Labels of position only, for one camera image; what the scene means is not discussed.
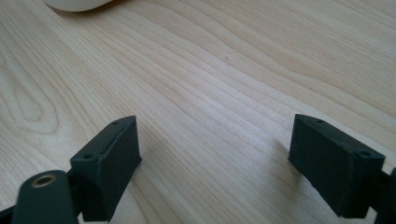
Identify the white plastic basket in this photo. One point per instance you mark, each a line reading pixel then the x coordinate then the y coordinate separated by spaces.
pixel 74 4

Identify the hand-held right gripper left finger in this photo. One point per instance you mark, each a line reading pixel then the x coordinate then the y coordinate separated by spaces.
pixel 109 168

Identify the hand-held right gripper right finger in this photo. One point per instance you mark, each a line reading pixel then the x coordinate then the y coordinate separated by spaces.
pixel 336 168

